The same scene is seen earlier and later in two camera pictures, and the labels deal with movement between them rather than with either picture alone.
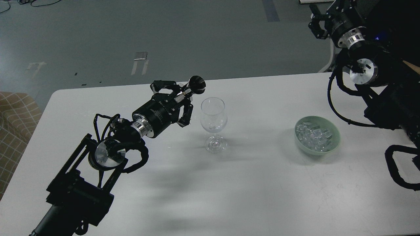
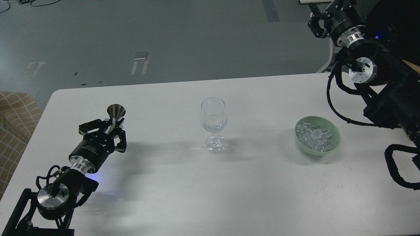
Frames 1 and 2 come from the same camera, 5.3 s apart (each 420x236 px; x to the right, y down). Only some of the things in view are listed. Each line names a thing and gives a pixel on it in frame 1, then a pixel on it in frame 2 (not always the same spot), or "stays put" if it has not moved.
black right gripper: (345, 20) stays put
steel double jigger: (197, 85) to (115, 111)
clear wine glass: (214, 120) stays put
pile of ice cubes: (312, 136) stays put
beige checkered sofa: (19, 114) stays put
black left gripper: (159, 111) to (96, 147)
